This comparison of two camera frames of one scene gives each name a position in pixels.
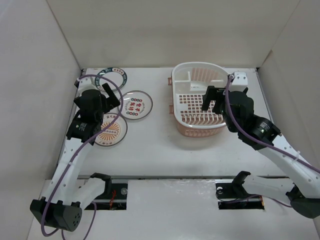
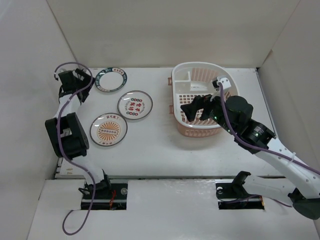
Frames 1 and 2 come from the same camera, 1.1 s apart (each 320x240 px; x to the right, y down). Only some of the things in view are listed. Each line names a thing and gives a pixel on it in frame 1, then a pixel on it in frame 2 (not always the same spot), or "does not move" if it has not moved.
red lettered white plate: [136, 105] does not move
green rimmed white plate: [116, 74] does not move
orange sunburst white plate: [115, 134] does not move
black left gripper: [111, 99] -> [86, 80]
